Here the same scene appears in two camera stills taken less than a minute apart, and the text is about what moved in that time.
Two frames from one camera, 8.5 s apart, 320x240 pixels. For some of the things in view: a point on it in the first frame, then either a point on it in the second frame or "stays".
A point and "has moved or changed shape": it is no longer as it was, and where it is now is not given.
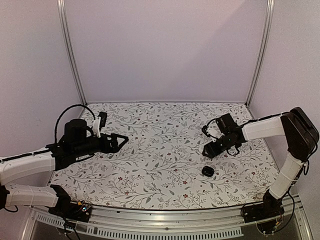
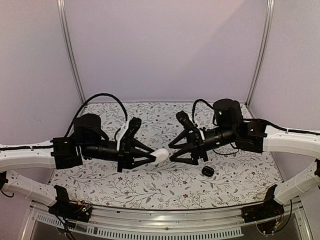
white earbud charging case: x=214 y=130 has moved or changed shape
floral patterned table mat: x=161 y=165 stays
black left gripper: x=114 y=148 to x=123 y=155
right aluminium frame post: x=270 y=7 stays
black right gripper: x=212 y=152 to x=197 y=143
